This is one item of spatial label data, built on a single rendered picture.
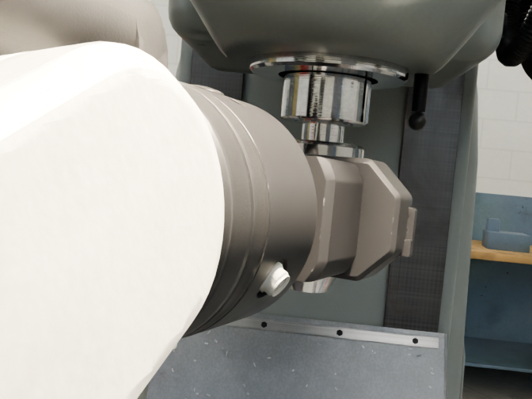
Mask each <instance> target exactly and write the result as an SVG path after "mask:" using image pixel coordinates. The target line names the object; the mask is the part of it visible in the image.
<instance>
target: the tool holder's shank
mask: <svg viewBox="0 0 532 399"><path fill-rule="evenodd" d="M295 123H298V124H302V136H301V139H305V140H315V141H325V142H333V143H343V141H344V128H345V127H353V126H352V124H349V123H341V122H334V121H326V120H295Z"/></svg>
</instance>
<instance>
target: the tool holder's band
mask: <svg viewBox="0 0 532 399"><path fill-rule="evenodd" d="M296 141H297V143H298V145H299V146H300V147H301V149H302V152H303V153H304V154H319V155H329V156H339V157H349V158H364V152H365V150H364V149H363V148H362V147H361V146H358V145H353V144H347V143H340V142H325V141H315V140H305V139H296Z"/></svg>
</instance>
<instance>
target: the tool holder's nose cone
mask: <svg viewBox="0 0 532 399"><path fill-rule="evenodd" d="M335 279H336V278H334V277H327V278H324V279H319V280H316V281H313V282H301V281H296V280H295V281H294V283H293V284H292V285H291V287H290V289H292V290H295V291H302V292H308V293H325V292H327V291H328V290H329V288H330V287H331V286H332V284H333V282H334V281H335Z"/></svg>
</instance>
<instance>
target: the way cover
mask: <svg viewBox="0 0 532 399"><path fill-rule="evenodd" d="M209 331H210V332H209ZM208 332H209V333H208ZM207 333H208V334H207ZM215 340H217V341H218V342H217V343H216V342H215ZM205 342H206V343H208V344H205ZM317 343H319V344H317ZM320 344H321V345H320ZM362 345H363V346H364V348H363V347H362ZM222 348H224V349H222ZM409 348H411V349H412V350H411V349H409ZM372 350H373V352H372ZM226 352H227V356H226ZM374 352H375V353H376V354H374ZM408 354H411V355H408ZM418 355H421V356H419V357H417V356H418ZM268 357H271V358H270V359H268ZM194 359H195V360H196V361H194ZM253 363H255V365H256V366H254V364H253ZM430 367H432V368H433V369H434V370H432V369H430ZM172 368H173V370H174V372H172ZM292 370H294V371H292ZM431 372H432V373H434V375H433V374H431ZM335 373H336V374H335ZM291 379H293V382H292V381H291ZM243 384H245V387H244V385H243ZM306 385H308V386H307V387H306ZM429 386H431V389H430V388H429ZM334 387H336V388H337V390H336V389H335V388H334ZM194 388H196V389H195V391H194ZM196 393H199V395H197V394H196ZM247 393H249V395H248V394H247ZM207 394H209V395H210V396H208V395H207ZM185 398H186V399H447V334H446V333H439V332H425V331H417V330H410V329H395V328H388V327H380V326H373V325H358V324H351V323H343V322H335V321H322V320H314V319H306V318H299V317H284V316H277V315H269V314H262V313H257V314H254V315H252V316H249V317H245V318H242V319H240V320H237V321H233V322H231V323H228V324H225V325H221V326H219V327H216V328H213V329H209V330H207V331H204V332H200V333H197V334H195V335H192V336H187V337H185V338H181V339H180V340H179V341H178V343H177V347H176V348H175V349H174V351H173V350H172V351H171V352H170V353H169V355H168V356H167V358H166V359H165V361H164V362H163V364H162V365H161V366H160V367H159V369H158V370H157V372H156V373H155V374H154V376H153V377H152V379H151V380H150V381H149V383H148V386H147V390H146V398H145V399H185Z"/></svg>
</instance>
